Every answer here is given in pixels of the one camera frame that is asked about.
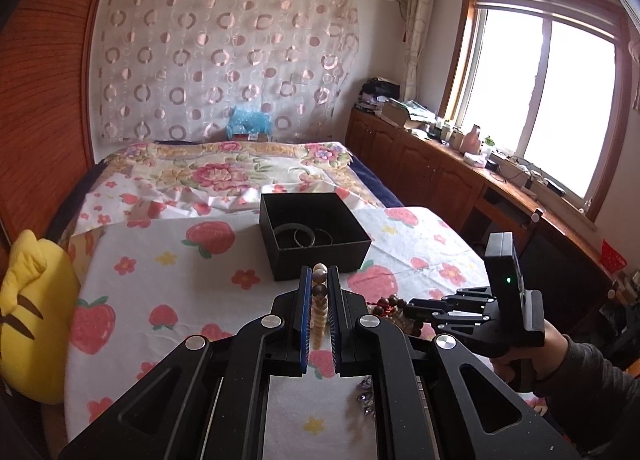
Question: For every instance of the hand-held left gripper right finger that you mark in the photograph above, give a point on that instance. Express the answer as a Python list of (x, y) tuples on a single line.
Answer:
[(334, 327)]

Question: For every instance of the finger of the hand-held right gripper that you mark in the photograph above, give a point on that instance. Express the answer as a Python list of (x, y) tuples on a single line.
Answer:
[(457, 322), (430, 307)]

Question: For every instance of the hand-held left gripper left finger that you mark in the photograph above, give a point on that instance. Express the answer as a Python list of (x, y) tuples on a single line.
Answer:
[(302, 325)]

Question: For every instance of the black jewelry box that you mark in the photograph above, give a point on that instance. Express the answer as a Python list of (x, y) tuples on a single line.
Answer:
[(350, 246)]

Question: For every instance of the person's right forearm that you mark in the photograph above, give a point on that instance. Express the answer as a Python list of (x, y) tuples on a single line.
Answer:
[(585, 375)]

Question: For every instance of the person's right hand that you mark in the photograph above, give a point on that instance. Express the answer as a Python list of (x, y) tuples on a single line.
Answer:
[(547, 357)]

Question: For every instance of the dark green bangle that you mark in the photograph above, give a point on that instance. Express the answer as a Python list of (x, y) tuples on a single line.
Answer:
[(296, 239)]

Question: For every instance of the thin silver bangle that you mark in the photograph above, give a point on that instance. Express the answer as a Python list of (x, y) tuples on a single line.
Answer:
[(324, 231)]

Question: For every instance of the strawberry print bed sheet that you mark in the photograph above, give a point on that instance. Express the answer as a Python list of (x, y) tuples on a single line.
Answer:
[(200, 300)]

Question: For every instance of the red plastic basket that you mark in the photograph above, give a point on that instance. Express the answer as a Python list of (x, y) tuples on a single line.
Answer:
[(613, 256)]

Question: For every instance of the dark blue mattress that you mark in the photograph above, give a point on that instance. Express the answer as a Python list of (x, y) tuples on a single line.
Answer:
[(377, 183)]

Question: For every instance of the white power strip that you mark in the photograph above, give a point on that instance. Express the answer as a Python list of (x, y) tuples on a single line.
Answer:
[(515, 174)]

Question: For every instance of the wooden cabinet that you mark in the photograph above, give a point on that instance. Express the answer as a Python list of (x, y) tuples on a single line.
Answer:
[(440, 165)]

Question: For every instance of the floral quilt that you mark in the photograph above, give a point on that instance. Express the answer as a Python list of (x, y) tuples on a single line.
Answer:
[(225, 175)]

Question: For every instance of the pink bottle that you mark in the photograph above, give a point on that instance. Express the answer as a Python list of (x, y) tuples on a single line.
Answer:
[(472, 138)]

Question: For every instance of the blue plastic bag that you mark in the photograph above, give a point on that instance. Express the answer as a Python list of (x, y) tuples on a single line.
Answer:
[(248, 121)]

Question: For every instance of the yellow plush pillow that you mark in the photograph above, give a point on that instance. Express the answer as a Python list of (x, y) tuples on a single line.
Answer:
[(30, 320)]

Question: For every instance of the cream window curtain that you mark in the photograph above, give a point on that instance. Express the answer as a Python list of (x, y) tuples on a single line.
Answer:
[(417, 35)]

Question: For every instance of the wooden wardrobe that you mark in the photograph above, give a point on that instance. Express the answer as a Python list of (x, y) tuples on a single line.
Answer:
[(47, 85)]

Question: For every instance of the wooden frame window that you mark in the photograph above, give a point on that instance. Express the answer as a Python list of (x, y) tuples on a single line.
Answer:
[(545, 90)]

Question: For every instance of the circle pattern wall curtain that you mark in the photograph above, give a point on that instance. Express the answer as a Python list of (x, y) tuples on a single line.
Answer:
[(220, 60)]

